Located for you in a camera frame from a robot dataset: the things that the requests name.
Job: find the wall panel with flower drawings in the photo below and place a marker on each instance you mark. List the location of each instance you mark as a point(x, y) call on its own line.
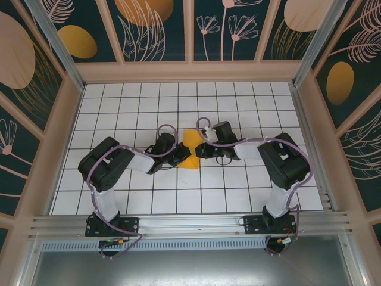
point(226, 29)

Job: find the wall panel pink leaf outlines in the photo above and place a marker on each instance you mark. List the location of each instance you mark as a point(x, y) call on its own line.
point(363, 161)

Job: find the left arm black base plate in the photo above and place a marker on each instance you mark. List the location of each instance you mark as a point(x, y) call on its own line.
point(131, 226)

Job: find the wall panel orange oval fern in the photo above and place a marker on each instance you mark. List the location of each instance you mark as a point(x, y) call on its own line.
point(351, 59)

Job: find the wall panel single pink flower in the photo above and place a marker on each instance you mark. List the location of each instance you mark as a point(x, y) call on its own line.
point(15, 155)

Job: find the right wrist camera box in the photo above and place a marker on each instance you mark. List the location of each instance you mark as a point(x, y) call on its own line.
point(209, 135)

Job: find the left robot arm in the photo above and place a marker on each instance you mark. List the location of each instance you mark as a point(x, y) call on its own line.
point(105, 205)

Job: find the wall panel large beige oval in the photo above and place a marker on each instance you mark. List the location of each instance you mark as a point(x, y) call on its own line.
point(23, 59)

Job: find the aluminium frame post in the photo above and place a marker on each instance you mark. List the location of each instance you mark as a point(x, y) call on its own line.
point(315, 44)
point(61, 50)

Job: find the aluminium front rail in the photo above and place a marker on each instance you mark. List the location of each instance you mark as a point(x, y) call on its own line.
point(190, 223)

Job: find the grey metal sheet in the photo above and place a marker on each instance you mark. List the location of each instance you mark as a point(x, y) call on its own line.
point(193, 268)

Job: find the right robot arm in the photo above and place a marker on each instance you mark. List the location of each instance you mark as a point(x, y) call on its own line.
point(278, 202)

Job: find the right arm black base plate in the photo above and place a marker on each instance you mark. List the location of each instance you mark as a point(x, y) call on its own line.
point(253, 225)

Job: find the wall panel with leaf drawing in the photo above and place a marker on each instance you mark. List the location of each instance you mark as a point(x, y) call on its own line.
point(149, 29)

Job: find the wall panel with beige circle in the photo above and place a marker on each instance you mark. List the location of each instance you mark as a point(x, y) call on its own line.
point(291, 29)

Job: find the aluminium side rail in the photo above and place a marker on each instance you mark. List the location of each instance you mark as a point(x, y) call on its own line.
point(311, 149)

